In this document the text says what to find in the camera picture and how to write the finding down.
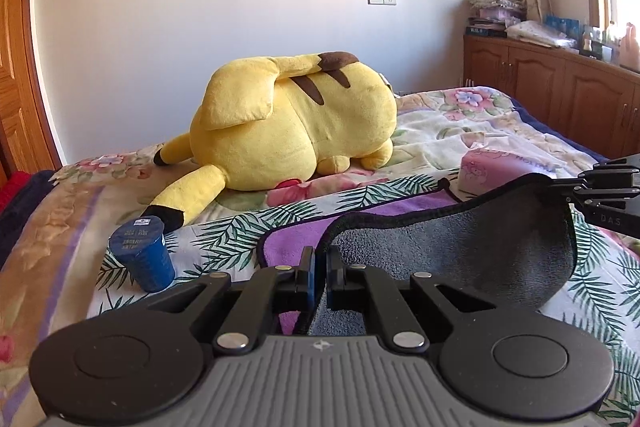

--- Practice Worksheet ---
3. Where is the floral bed quilt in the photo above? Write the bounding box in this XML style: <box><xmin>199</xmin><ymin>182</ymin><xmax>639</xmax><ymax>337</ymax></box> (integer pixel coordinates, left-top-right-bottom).
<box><xmin>0</xmin><ymin>86</ymin><xmax>608</xmax><ymax>427</ymax></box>

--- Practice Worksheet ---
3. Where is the grey and purple towel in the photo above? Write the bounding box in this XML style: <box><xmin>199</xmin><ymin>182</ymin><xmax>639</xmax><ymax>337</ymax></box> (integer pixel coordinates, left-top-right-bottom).
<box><xmin>257</xmin><ymin>173</ymin><xmax>577</xmax><ymax>338</ymax></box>

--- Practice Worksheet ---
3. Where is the blue paper cup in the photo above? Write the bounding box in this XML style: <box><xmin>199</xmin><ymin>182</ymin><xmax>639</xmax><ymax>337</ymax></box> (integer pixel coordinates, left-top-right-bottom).
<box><xmin>108</xmin><ymin>215</ymin><xmax>176</xmax><ymax>293</ymax></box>

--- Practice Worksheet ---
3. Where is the row of small bottles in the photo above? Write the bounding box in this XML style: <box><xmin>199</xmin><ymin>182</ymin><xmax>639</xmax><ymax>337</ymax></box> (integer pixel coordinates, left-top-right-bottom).
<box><xmin>545</xmin><ymin>14</ymin><xmax>640</xmax><ymax>68</ymax></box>

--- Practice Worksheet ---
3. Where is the white plastic bag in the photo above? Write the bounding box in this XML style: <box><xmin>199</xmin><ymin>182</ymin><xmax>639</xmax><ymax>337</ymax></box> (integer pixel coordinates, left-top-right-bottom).
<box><xmin>505</xmin><ymin>20</ymin><xmax>578</xmax><ymax>50</ymax></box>

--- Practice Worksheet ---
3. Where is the pink tissue pack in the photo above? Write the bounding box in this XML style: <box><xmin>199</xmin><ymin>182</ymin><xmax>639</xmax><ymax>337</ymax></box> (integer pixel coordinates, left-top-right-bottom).
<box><xmin>459</xmin><ymin>148</ymin><xmax>557</xmax><ymax>196</ymax></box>

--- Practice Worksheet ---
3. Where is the yellow plush toy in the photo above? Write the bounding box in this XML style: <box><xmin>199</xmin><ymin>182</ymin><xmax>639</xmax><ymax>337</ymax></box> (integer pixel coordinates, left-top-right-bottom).
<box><xmin>141</xmin><ymin>51</ymin><xmax>399</xmax><ymax>229</ymax></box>

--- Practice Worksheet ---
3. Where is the pile of folded fabrics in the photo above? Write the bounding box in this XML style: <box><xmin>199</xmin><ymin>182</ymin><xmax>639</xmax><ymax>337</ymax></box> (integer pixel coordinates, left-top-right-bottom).
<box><xmin>466</xmin><ymin>0</ymin><xmax>529</xmax><ymax>38</ymax></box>

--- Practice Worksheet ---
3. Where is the dark blue cloth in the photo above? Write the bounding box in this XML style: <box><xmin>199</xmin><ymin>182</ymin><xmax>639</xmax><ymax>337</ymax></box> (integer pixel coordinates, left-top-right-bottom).
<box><xmin>0</xmin><ymin>169</ymin><xmax>57</xmax><ymax>255</ymax></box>

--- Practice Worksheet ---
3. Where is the wooden door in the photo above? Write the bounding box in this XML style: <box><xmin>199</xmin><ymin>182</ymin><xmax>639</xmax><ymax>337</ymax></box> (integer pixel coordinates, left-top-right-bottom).
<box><xmin>0</xmin><ymin>0</ymin><xmax>64</xmax><ymax>188</ymax></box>

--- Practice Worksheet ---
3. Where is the leaf print bed sheet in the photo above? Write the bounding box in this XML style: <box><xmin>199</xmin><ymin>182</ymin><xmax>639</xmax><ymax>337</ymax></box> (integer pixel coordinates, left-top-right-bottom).
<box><xmin>87</xmin><ymin>174</ymin><xmax>640</xmax><ymax>427</ymax></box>

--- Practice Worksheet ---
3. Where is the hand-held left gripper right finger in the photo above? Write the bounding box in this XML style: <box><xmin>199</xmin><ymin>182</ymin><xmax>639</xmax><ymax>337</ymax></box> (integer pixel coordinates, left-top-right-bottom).
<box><xmin>325</xmin><ymin>246</ymin><xmax>497</xmax><ymax>354</ymax></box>

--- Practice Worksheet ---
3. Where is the wooden cabinet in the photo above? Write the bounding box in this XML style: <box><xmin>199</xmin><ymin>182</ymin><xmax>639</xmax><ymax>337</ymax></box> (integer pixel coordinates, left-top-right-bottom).
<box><xmin>462</xmin><ymin>34</ymin><xmax>640</xmax><ymax>158</ymax></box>

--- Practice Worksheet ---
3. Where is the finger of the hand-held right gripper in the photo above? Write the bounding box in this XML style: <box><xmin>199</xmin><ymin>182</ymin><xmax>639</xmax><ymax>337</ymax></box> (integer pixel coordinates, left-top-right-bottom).
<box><xmin>546</xmin><ymin>177</ymin><xmax>640</xmax><ymax>210</ymax></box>
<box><xmin>577</xmin><ymin>158</ymin><xmax>640</xmax><ymax>188</ymax></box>

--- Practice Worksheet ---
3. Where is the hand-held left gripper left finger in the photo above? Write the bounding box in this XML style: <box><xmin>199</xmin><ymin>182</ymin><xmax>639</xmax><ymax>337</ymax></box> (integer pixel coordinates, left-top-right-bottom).
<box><xmin>134</xmin><ymin>246</ymin><xmax>317</xmax><ymax>356</ymax></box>

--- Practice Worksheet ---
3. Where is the red cloth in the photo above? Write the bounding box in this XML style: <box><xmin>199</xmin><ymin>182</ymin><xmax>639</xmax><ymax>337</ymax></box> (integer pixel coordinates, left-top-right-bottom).
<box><xmin>0</xmin><ymin>171</ymin><xmax>32</xmax><ymax>212</ymax></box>

